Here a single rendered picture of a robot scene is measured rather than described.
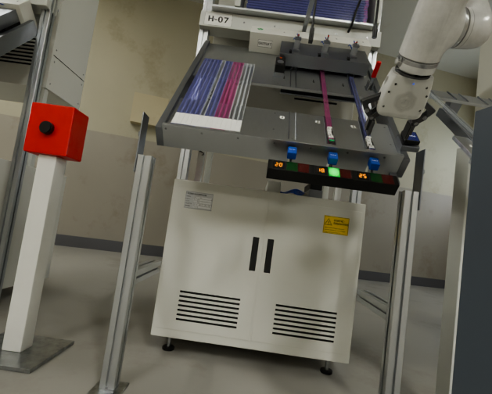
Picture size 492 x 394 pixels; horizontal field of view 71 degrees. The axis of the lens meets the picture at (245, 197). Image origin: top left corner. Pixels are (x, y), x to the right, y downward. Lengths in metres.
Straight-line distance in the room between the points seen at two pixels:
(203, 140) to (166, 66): 3.51
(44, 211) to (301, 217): 0.84
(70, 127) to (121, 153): 2.96
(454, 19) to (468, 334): 0.55
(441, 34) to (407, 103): 0.15
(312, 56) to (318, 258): 0.75
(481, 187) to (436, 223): 4.93
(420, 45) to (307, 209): 0.67
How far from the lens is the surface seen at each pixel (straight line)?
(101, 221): 4.14
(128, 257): 1.01
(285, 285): 1.26
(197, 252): 1.25
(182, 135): 0.98
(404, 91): 0.86
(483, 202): 0.58
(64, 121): 1.24
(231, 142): 0.96
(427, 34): 0.81
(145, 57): 4.50
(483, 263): 0.57
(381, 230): 4.97
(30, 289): 1.28
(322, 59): 1.43
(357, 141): 1.06
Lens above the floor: 0.48
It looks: 5 degrees up
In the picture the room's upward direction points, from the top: 8 degrees clockwise
